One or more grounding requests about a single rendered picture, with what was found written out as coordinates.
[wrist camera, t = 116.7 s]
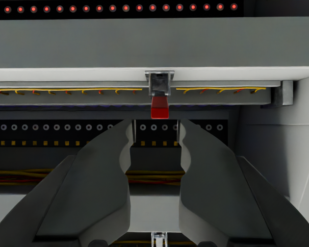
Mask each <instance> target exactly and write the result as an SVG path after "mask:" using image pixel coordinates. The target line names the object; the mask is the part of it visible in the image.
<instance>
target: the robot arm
mask: <svg viewBox="0 0 309 247"><path fill-rule="evenodd" d="M133 143H136V120H133V119H124V120H123V121H121V122H119V123H118V124H116V125H115V126H113V127H111V128H110V129H108V130H106V131H105V132H103V133H101V134H100V135H98V136H97V137H95V138H94V139H93V140H91V141H90V142H89V143H88V144H86V145H85V146H84V147H83V148H82V149H81V150H80V151H79V152H78V153H77V154H76V155H68V156H67V157H66V158H65V159H64V160H63V161H62V162H61V163H60V164H59V165H58V166H56V167H55V168H54V169H53V170H52V171H51V172H50V173H49V174H48V175H47V176H46V177H45V178H44V179H43V180H42V181H41V182H39V183H38V184H37V185H36V186H35V187H34V188H33V189H32V190H31V191H30V192H29V193H28V194H27V195H26V196H25V197H24V198H22V199H21V200H20V201H19V202H18V203H17V204H16V205H15V206H14V207H13V209H12V210H11V211H10V212H9V213H8V214H7V215H6V216H5V217H4V218H3V220H2V221H1V222H0V247H109V245H110V244H111V243H113V242H114V241H116V240H117V239H118V238H120V237H121V236H122V235H124V234H125V233H126V232H127V231H128V229H129V227H130V209H131V204H130V195H129V182H128V177H127V176H126V175H125V173H126V171H127V169H128V168H129V167H130V165H131V161H130V150H129V148H130V147H131V146H132V145H133ZM177 143H179V144H180V145H181V147H182V150H181V167H182V168H183V169H184V171H185V172H186V173H185V174H184V175H183V176H182V178H181V182H180V200H179V228H180V231H181V232H182V234H183V235H185V236H186V237H187V238H189V239H190V240H191V241H193V242H194V243H195V244H196V245H198V246H197V247H309V223H308V221H307V220H306V219H305V218H304V217H303V215H302V214H301V213H300V212H299V211H298V210H297V209H296V208H295V207H294V206H293V205H292V204H291V203H290V201H289V200H288V199H286V198H285V197H284V196H283V195H282V194H281V193H280V192H279V191H278V190H277V189H276V188H275V187H274V186H273V185H272V184H271V183H270V182H269V181H268V180H267V179H266V178H265V177H264V176H263V175H262V174H261V173H260V172H259V171H258V170H257V169H256V168H255V167H254V166H253V165H252V164H251V163H250V162H249V161H248V160H247V159H246V158H245V157H244V156H236V155H235V153H234V152H233V151H232V150H231V149H230V148H228V147H227V146H226V145H225V144H224V143H223V142H221V141H220V140H219V139H218V138H216V137H215V136H213V135H212V134H210V133H209V132H207V131H205V130H204V129H202V128H201V127H199V126H197V125H196V124H194V123H193V122H191V121H190V120H188V119H180V120H178V124H177Z"/></svg>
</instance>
